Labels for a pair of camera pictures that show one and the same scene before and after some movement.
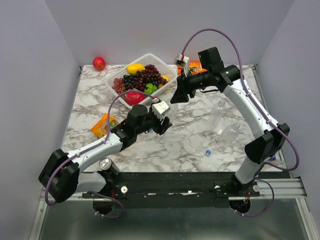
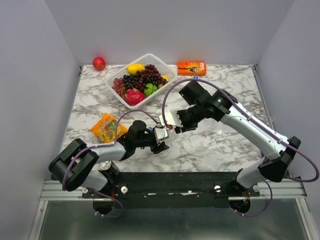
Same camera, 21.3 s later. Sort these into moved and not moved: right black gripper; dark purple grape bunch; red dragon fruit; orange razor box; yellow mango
Moved: right black gripper
Not moved: orange razor box; dark purple grape bunch; red dragon fruit; yellow mango
